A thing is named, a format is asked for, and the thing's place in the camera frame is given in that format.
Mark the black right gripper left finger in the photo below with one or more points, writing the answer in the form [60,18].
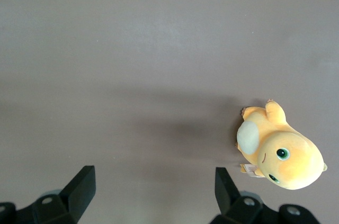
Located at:
[76,189]

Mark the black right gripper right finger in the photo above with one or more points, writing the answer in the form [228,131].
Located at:
[227,197]

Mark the yellow plush toy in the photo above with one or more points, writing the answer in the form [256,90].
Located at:
[286,155]

